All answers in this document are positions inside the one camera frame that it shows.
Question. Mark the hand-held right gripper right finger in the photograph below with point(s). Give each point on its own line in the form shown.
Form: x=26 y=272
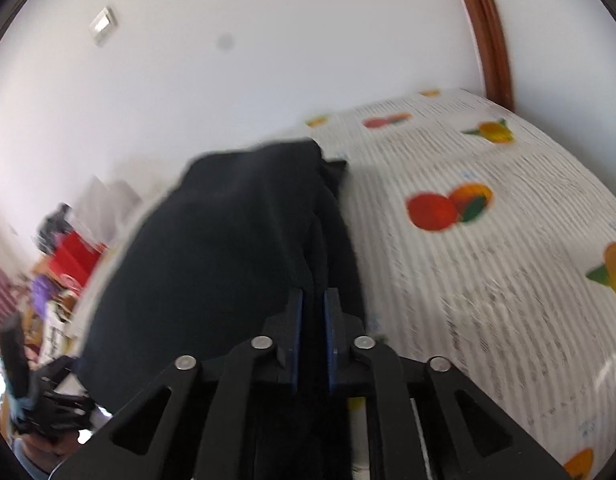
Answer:
x=331 y=340

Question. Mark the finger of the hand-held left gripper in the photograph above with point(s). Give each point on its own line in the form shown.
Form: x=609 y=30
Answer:
x=15 y=365

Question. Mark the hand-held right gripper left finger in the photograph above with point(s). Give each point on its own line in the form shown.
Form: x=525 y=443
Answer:
x=297 y=340

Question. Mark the black t-shirt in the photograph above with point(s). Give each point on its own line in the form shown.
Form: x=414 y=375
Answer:
x=213 y=240

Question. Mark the person's left forearm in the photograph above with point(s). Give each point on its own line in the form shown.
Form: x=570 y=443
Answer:
x=38 y=460

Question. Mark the red box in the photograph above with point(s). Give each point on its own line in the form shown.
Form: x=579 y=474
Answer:
x=75 y=260

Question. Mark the dark patterned cloth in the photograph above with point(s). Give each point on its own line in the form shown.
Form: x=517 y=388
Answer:
x=53 y=225

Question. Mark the fruit print bed sheet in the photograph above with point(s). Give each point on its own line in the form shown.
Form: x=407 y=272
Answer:
x=488 y=285

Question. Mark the white wall switch plate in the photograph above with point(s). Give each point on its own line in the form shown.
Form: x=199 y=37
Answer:
x=103 y=26

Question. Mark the brown wooden door frame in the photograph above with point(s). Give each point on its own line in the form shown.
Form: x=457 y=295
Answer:
x=483 y=25

